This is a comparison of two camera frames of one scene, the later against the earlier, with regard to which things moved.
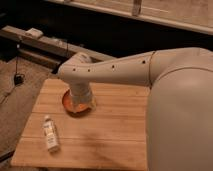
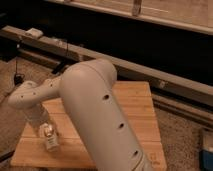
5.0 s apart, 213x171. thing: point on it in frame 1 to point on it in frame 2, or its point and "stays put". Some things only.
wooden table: [112, 136] stays put
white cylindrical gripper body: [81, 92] to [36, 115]
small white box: [34, 32] stays put
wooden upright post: [136, 8] stays put
